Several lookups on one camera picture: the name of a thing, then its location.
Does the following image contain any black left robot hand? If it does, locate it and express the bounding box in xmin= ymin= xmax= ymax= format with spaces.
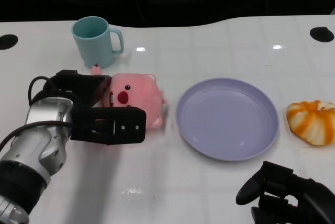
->
xmin=42 ymin=70 xmax=147 ymax=147

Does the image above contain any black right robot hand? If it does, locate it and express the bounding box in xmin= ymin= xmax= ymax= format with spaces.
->
xmin=236 ymin=161 xmax=335 ymax=224

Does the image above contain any pink plush beaver doll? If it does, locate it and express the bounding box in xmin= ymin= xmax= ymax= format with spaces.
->
xmin=90 ymin=63 xmax=168 ymax=130

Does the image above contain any lavender plastic plate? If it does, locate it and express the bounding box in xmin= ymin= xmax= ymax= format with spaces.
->
xmin=175 ymin=77 xmax=280 ymax=162

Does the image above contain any orange striped bread toy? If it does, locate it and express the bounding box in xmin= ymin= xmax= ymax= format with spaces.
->
xmin=286 ymin=100 xmax=335 ymax=146

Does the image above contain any teal plastic mug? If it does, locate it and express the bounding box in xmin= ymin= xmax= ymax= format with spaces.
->
xmin=71 ymin=16 xmax=124 ymax=69

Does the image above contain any black table grommet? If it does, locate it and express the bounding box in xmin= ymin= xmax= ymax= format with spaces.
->
xmin=0 ymin=34 xmax=19 ymax=50
xmin=309 ymin=26 xmax=334 ymax=42

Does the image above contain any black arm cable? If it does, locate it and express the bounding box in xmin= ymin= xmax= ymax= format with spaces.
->
xmin=0 ymin=76 xmax=75 ymax=151

